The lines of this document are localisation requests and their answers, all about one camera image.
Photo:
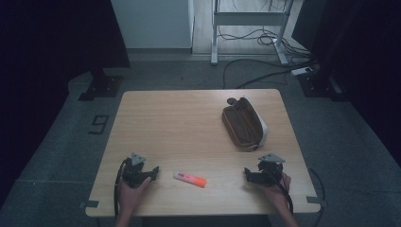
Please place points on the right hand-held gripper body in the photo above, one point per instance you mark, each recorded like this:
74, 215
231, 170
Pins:
270, 170

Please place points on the person's right hand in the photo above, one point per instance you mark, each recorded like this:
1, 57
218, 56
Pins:
275, 194

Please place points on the black curtain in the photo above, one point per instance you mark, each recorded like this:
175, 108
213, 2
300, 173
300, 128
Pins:
362, 47
47, 47

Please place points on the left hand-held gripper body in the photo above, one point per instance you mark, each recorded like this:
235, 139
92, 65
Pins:
134, 171

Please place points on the orange highlighter pen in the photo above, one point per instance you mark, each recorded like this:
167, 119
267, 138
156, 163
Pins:
190, 179

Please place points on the white cabinet panel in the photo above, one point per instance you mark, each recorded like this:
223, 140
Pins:
151, 23

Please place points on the grey tape piece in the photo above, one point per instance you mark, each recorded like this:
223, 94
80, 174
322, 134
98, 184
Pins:
92, 203
313, 200

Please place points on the brown pencil case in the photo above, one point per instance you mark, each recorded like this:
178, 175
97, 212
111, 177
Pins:
244, 124

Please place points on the person's left hand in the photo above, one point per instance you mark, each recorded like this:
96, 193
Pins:
132, 195

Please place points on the white desk frame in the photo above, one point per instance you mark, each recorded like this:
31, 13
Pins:
249, 18

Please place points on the white power strip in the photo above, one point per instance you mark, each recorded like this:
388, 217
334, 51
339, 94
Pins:
302, 71

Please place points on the black stand base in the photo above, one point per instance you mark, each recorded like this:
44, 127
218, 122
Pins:
102, 86
317, 85

